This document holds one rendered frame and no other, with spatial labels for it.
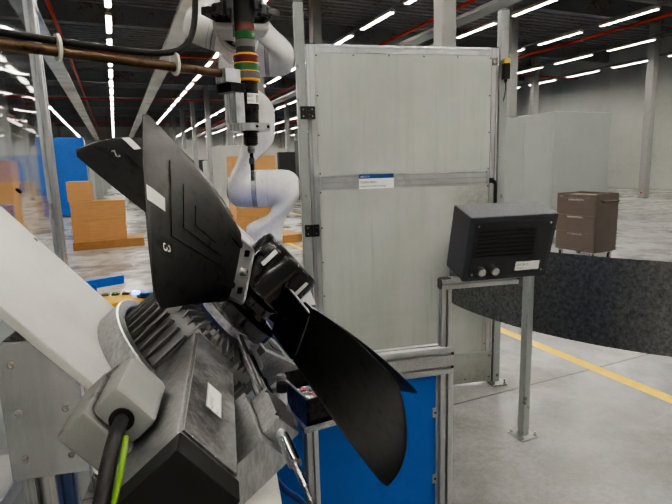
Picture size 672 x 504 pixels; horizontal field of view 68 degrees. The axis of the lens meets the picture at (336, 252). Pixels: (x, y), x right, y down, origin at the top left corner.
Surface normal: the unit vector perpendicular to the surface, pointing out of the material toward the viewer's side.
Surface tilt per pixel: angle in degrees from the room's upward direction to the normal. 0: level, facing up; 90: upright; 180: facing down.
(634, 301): 90
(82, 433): 90
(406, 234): 91
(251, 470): 102
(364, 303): 90
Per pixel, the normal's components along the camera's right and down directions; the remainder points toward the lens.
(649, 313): -0.55, 0.16
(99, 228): 0.43, 0.14
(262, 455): 0.39, 0.35
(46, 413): 0.22, 0.16
